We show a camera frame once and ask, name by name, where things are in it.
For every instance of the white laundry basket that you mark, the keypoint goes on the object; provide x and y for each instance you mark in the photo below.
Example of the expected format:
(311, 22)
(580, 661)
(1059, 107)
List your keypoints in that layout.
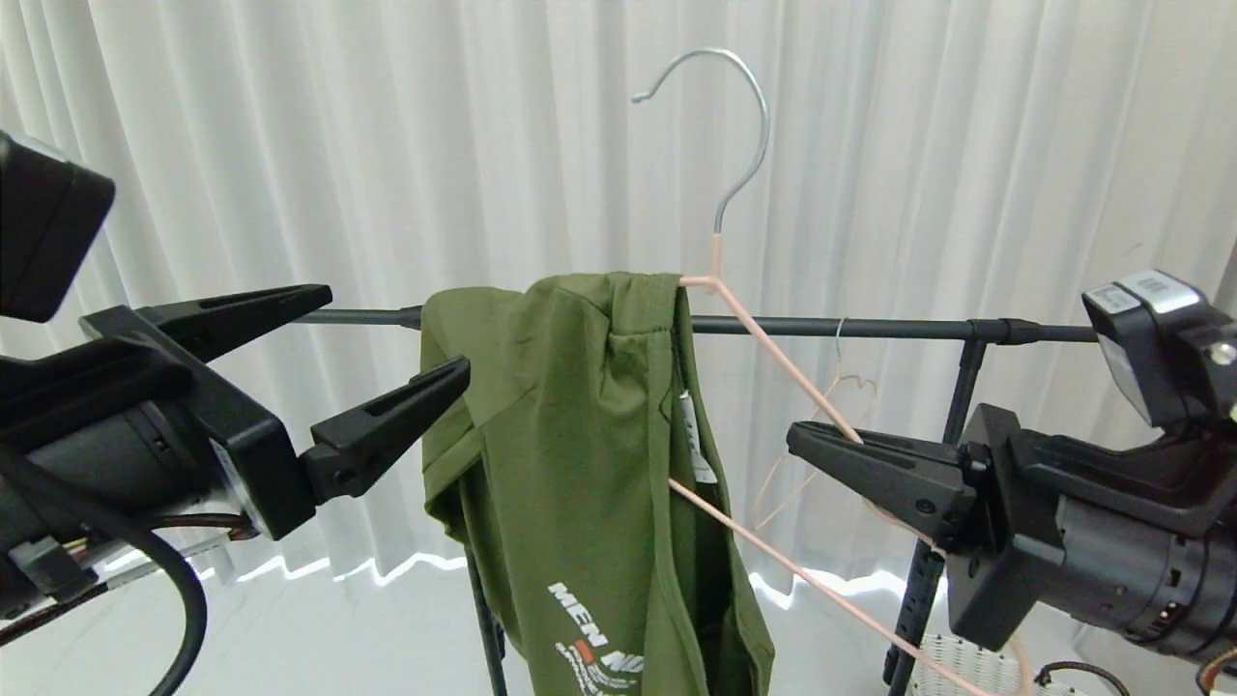
(952, 667)

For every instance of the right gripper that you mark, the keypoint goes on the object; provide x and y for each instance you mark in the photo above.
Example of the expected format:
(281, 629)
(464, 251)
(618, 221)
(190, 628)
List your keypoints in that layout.
(1005, 541)

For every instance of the pink clothes hanger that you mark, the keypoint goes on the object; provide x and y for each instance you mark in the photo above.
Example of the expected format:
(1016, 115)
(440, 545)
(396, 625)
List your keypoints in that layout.
(850, 387)
(763, 135)

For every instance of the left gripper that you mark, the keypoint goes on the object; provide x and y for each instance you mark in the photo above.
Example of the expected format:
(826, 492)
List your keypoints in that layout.
(242, 454)

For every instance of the white curtain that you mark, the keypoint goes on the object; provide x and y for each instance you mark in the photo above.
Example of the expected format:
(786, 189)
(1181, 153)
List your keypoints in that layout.
(290, 145)

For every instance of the black clothes rack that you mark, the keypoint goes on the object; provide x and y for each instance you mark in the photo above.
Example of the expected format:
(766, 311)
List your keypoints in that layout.
(870, 327)

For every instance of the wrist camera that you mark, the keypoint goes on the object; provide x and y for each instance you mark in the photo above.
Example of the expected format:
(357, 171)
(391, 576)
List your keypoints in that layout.
(43, 232)
(1160, 348)

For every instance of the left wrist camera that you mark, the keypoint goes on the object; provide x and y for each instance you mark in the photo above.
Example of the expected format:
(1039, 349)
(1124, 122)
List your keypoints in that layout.
(43, 232)

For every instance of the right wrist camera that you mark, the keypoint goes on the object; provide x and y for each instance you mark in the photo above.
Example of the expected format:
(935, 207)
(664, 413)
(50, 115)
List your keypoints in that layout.
(1160, 348)

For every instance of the green printed sleeveless shirt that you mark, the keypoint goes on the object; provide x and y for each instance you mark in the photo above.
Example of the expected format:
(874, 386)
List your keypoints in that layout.
(580, 483)

